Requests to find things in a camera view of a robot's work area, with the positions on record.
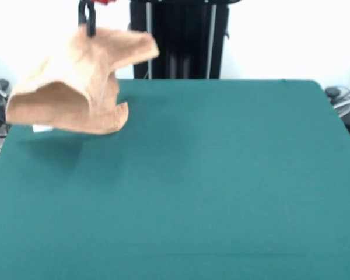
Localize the tan terry towel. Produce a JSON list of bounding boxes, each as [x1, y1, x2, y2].
[[5, 24, 160, 135]]

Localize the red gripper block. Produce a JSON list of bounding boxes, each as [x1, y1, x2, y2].
[[77, 0, 117, 39]]

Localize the dark green table cloth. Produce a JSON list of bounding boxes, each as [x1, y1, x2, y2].
[[0, 78, 350, 280]]

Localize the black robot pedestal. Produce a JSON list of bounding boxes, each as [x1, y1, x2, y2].
[[127, 0, 240, 80]]

